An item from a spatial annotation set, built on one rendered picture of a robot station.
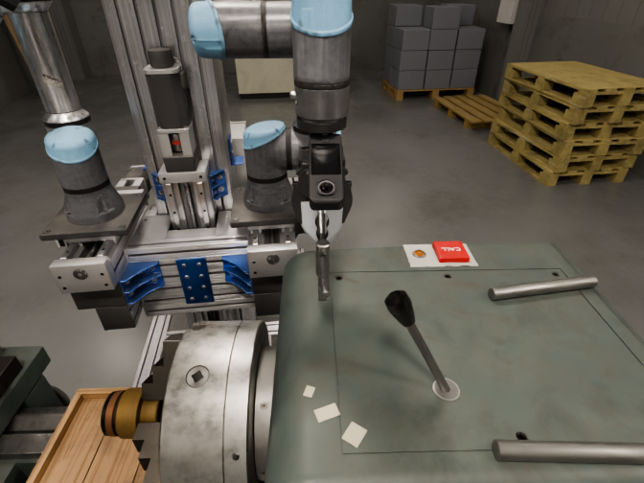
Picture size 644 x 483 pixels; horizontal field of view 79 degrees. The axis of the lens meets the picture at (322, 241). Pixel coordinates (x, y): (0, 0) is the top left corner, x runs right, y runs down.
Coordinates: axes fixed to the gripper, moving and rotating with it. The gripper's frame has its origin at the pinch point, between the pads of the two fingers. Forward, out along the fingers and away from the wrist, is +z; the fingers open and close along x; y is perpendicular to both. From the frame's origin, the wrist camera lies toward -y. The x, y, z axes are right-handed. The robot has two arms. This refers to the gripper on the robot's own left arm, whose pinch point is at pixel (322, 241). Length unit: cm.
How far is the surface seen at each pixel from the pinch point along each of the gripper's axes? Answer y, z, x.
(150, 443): -18.8, 26.2, 28.3
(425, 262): 7.6, 10.5, -20.8
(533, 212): 241, 137, -193
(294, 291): 0.6, 11.4, 5.0
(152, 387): -11.1, 22.5, 29.6
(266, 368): -11.8, 17.1, 9.4
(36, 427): -1, 51, 66
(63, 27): 790, 46, 461
